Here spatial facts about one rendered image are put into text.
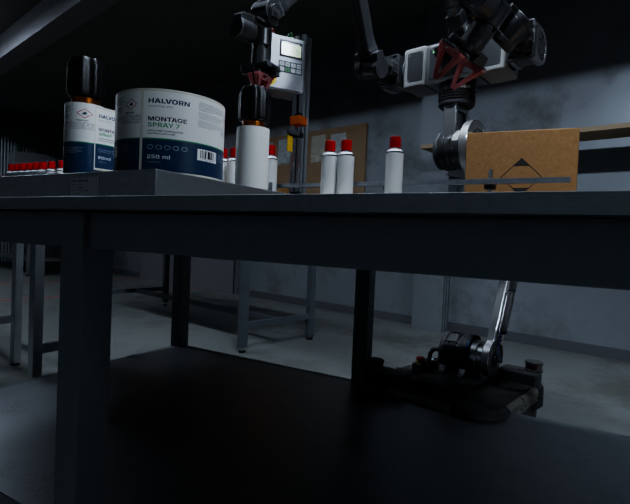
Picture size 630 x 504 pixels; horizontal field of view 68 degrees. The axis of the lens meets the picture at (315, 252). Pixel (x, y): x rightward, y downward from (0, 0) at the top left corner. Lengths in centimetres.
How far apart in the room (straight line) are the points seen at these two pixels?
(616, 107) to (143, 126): 371
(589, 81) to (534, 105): 40
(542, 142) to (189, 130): 102
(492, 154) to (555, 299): 274
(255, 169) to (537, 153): 80
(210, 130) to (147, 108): 11
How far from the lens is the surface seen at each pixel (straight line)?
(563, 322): 416
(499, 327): 204
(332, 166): 147
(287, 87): 173
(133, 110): 90
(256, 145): 127
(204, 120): 90
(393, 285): 474
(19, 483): 131
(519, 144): 152
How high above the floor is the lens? 78
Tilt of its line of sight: 2 degrees down
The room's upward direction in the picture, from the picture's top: 3 degrees clockwise
